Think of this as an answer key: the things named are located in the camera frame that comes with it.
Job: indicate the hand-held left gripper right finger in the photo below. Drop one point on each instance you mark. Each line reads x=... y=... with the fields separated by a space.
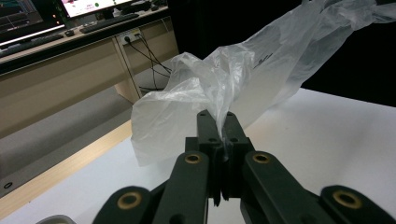
x=236 y=143

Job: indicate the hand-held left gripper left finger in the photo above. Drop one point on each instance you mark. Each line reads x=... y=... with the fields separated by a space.
x=208 y=133

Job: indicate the clear plastic bag yellow smiley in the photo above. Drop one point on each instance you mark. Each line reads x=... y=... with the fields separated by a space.
x=174 y=124

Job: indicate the white power outlet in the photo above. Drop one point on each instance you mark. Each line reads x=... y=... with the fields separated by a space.
x=130 y=35

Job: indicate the black curtain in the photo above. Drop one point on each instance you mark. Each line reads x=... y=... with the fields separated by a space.
x=358 y=68

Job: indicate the black keyboard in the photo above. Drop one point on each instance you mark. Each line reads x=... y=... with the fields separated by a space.
x=109 y=22
x=31 y=45

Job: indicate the long wooden desk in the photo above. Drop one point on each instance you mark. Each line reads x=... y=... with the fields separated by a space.
x=62 y=77

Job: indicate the black computer mouse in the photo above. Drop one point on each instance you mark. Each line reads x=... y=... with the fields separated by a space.
x=69 y=33

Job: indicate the bright screen monitor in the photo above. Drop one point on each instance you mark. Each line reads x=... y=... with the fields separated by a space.
x=90 y=6

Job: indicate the dark screen monitor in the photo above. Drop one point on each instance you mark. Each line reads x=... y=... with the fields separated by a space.
x=21 y=18

